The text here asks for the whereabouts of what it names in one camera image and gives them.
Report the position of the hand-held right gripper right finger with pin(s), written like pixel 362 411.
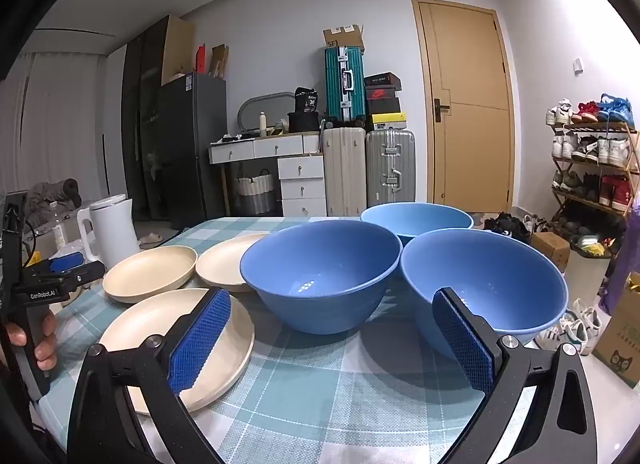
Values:
pixel 462 344

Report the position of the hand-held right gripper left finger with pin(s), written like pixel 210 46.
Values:
pixel 200 339

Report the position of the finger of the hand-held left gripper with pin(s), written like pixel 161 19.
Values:
pixel 65 262
pixel 85 275

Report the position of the cream plate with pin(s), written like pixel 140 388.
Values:
pixel 140 314
pixel 225 264
pixel 150 274

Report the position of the blue bowl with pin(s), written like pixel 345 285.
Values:
pixel 415 221
pixel 490 274
pixel 320 264

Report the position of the person's left hand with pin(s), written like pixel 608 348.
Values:
pixel 47 354

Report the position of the clear plastic bottle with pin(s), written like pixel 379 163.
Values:
pixel 59 234

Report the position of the white electric kettle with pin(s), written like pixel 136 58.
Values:
pixel 117 234

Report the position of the grey jacket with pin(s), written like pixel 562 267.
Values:
pixel 55 194

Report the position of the beige slipper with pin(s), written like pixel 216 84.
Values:
pixel 150 241

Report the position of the scattered sneakers and slippers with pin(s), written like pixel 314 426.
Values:
pixel 575 329

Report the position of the brown cardboard box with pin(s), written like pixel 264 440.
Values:
pixel 550 251

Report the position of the teal checked tablecloth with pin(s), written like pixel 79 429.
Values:
pixel 325 384

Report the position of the white trash bin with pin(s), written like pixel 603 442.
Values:
pixel 587 279

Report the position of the white curtain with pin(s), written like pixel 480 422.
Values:
pixel 60 119

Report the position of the green printed carton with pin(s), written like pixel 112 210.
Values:
pixel 620 344

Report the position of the woven laundry basket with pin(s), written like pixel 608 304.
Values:
pixel 255 189

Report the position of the dark grey refrigerator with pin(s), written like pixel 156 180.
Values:
pixel 192 154

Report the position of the tall dark cabinet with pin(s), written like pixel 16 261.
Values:
pixel 142 119

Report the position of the purple bag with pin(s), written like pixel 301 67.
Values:
pixel 620 264

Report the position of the white drawer unit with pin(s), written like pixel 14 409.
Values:
pixel 302 189

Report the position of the silver suitcase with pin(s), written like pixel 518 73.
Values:
pixel 390 169

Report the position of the white desk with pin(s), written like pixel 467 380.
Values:
pixel 265 146

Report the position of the beige suitcase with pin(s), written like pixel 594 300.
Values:
pixel 345 174

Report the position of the white bottle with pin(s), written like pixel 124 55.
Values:
pixel 262 125

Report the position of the yellow and black shoe box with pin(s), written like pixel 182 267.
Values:
pixel 389 120

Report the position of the oval grey-framed mirror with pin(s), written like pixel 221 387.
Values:
pixel 250 104

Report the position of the black storage box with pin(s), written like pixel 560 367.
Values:
pixel 304 123

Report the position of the wooden door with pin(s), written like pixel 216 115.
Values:
pixel 470 94

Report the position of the plain black shoe box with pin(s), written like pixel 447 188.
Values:
pixel 382 106

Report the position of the slim cardboard box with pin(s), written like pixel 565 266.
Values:
pixel 219 61

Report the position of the wooden shoe rack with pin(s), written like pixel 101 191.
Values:
pixel 600 128

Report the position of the black printed bag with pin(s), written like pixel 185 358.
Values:
pixel 306 101

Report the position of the teal suitcase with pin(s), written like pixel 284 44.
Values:
pixel 336 89

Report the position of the open cardboard box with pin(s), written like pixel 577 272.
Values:
pixel 345 38

